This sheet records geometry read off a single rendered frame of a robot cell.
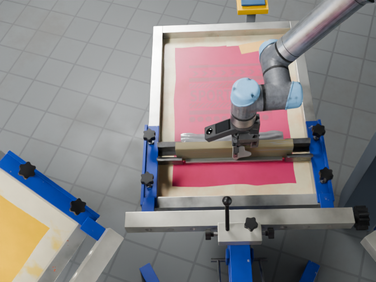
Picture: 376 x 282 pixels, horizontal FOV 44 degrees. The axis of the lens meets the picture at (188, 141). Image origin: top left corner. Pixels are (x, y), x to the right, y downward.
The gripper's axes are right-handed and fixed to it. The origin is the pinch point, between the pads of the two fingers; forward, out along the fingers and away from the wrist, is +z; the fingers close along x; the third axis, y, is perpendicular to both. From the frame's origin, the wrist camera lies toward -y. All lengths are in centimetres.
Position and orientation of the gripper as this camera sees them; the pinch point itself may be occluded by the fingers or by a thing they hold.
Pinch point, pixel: (233, 151)
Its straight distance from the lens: 153.6
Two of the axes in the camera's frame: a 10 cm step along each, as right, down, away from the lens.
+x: 0.0, -8.6, 5.1
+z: 0.5, 5.0, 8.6
